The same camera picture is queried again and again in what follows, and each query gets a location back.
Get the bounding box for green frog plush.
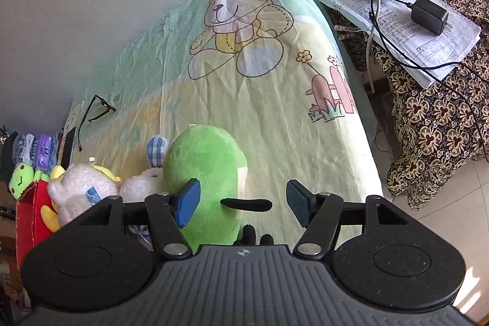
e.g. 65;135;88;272
8;163;50;200

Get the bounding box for yellow tiger plush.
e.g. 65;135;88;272
41;165;121;233

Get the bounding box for black adapter cable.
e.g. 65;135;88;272
369;0;489;159

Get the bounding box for white paper stack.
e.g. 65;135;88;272
322;0;481;89

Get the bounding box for red cardboard box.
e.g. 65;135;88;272
16;180;55;269

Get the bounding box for cartoon bear bed sheet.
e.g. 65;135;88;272
69;0;382;244

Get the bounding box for green plush doll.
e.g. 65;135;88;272
163;125;273;251

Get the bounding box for white plush bunny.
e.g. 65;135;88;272
47;164;119;227
119;136;168;203

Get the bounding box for black eyeglasses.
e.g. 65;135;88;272
77;94;117;152

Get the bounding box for brown floral cloth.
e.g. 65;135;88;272
343;0;488;211

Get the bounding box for purple plastic toy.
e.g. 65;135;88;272
34;134;52;172

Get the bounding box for black smartphone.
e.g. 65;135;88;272
61;127;76;170

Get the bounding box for black power adapter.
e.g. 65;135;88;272
411;0;449;35

